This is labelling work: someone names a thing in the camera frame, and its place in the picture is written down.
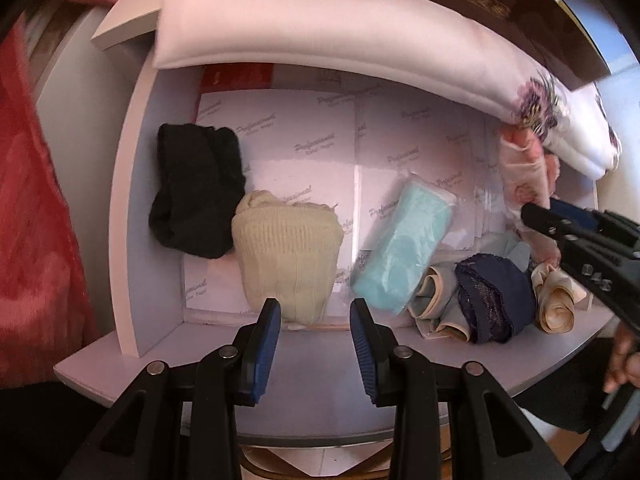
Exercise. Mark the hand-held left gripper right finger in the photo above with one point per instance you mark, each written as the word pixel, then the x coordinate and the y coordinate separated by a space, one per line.
pixel 367 355

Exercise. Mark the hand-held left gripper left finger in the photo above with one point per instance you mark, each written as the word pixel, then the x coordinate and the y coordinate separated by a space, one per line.
pixel 262 355

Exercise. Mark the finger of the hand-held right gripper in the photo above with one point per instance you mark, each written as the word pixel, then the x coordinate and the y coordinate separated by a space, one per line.
pixel 572 212
pixel 540 217

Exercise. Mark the pink floral cloth bundle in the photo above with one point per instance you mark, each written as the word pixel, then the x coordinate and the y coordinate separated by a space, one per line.
pixel 525 180

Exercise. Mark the light blue cloth bundle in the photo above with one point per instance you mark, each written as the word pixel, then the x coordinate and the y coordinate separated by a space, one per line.
pixel 435 310

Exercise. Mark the cream cloth bundle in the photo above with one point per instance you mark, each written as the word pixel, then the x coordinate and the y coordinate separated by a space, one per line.
pixel 555 305

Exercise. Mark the navy lace cloth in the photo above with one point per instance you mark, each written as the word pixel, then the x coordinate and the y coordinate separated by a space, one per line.
pixel 490 300

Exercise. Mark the cream knit cloth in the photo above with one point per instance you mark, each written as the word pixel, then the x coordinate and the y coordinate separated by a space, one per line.
pixel 285 255

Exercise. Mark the mint cloth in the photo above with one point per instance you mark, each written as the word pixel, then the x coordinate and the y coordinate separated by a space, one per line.
pixel 400 245

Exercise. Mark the gold tin box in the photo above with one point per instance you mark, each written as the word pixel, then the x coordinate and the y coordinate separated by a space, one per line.
pixel 450 0

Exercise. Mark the person's right hand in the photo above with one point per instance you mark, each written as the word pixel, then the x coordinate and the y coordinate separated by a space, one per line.
pixel 622 360

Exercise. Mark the dark cloth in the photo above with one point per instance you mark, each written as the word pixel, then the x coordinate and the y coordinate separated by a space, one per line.
pixel 560 390

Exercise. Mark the black knit cloth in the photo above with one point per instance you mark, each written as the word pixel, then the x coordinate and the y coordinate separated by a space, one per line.
pixel 195 195

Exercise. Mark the white printed liner papers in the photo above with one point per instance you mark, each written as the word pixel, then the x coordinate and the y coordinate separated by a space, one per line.
pixel 390 125

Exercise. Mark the red fleece blanket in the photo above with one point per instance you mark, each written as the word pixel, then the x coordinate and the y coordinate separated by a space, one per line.
pixel 35 260

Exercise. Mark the red flat packet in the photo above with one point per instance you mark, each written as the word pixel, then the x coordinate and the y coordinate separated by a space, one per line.
pixel 235 77

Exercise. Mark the white purple floral folded cloth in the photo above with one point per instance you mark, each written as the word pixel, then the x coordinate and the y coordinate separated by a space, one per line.
pixel 325 25

